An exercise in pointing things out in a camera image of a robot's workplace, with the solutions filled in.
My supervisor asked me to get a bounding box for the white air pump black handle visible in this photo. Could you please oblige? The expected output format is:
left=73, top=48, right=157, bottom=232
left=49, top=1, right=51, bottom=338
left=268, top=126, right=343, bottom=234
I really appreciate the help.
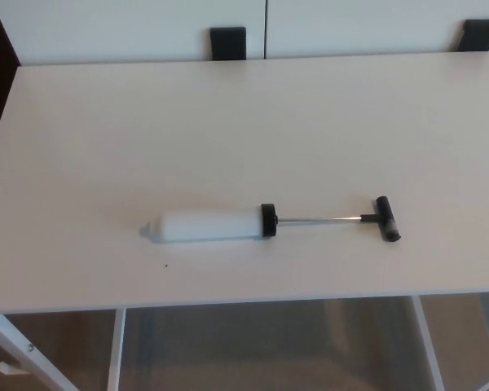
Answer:
left=138, top=195, right=403, bottom=245

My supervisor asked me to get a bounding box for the white desk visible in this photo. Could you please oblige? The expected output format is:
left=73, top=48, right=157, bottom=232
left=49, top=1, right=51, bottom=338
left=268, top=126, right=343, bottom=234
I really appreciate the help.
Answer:
left=0, top=51, right=489, bottom=391

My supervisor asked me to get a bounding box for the white cabinet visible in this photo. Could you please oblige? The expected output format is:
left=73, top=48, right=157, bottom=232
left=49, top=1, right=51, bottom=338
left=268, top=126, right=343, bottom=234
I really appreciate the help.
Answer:
left=0, top=0, right=489, bottom=67

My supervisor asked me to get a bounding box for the white plastic peg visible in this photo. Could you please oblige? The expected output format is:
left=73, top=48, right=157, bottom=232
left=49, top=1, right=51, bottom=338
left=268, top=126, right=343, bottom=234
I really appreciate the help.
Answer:
left=0, top=360, right=28, bottom=376

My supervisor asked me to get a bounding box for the black cabinet handle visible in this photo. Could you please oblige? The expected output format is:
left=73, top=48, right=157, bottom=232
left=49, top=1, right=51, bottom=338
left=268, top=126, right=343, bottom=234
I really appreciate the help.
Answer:
left=209, top=26, right=247, bottom=62
left=458, top=18, right=489, bottom=53

